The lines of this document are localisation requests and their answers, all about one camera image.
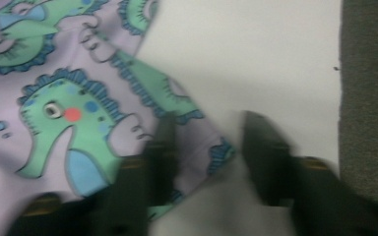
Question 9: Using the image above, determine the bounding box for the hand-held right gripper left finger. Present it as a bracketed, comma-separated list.
[144, 112, 179, 207]

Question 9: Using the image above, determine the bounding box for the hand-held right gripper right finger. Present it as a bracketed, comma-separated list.
[242, 110, 293, 207]

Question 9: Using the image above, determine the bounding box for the seahorse print baby garment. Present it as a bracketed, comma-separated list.
[0, 0, 237, 236]

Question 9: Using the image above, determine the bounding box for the white foam board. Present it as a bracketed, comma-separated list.
[137, 0, 343, 236]

